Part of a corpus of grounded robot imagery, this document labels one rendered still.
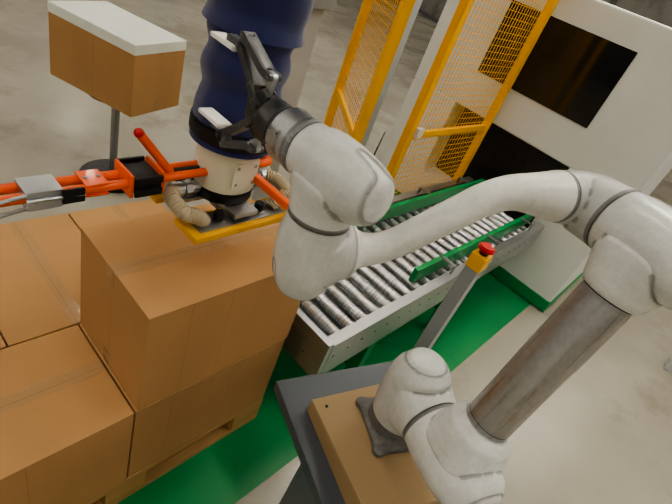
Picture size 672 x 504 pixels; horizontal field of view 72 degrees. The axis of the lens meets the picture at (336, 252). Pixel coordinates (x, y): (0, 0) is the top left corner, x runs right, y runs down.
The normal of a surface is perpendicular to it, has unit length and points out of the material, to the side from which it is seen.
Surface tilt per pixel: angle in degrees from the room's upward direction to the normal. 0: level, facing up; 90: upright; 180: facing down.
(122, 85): 90
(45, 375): 0
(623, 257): 84
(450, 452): 74
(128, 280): 0
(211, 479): 0
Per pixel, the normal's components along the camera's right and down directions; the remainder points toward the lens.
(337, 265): 0.47, 0.62
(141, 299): 0.32, -0.76
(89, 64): -0.40, 0.43
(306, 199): -0.69, 0.32
